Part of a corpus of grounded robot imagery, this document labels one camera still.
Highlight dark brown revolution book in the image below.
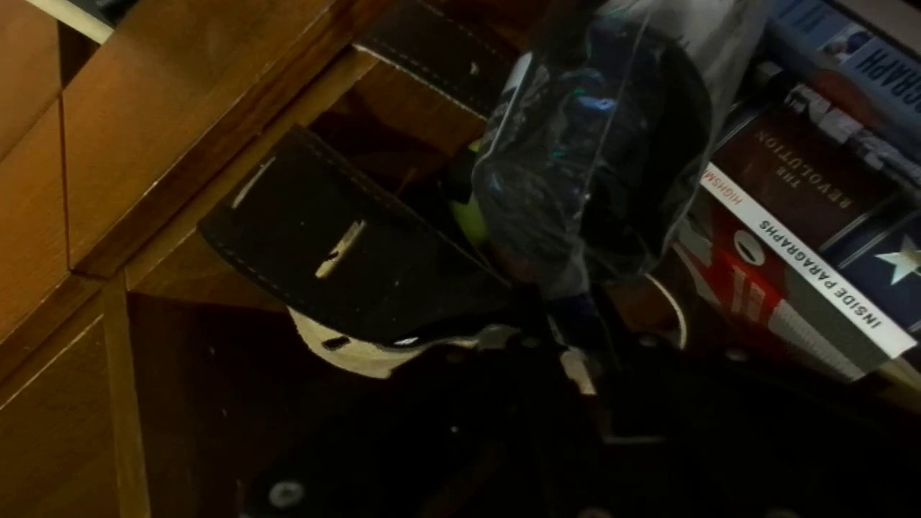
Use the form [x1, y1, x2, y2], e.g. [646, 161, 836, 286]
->
[709, 100, 910, 254]

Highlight blue star cover book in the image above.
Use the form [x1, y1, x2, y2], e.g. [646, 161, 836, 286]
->
[827, 217, 921, 339]

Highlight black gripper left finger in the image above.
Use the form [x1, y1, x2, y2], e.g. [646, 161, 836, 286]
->
[237, 286, 591, 518]

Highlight black leather strap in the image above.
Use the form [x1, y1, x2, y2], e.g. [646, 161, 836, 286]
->
[196, 128, 512, 351]

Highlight white spine paragraphs book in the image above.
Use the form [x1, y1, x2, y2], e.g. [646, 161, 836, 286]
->
[695, 158, 921, 367]

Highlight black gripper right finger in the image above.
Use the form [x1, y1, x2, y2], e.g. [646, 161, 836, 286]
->
[583, 286, 921, 518]

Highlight brown wooden shelving cabinet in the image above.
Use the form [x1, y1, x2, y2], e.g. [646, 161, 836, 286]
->
[0, 0, 921, 518]

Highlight red striped cover book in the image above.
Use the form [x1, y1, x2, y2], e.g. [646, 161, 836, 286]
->
[666, 210, 889, 387]

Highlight dark object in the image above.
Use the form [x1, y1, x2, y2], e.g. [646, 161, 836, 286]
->
[466, 0, 773, 305]

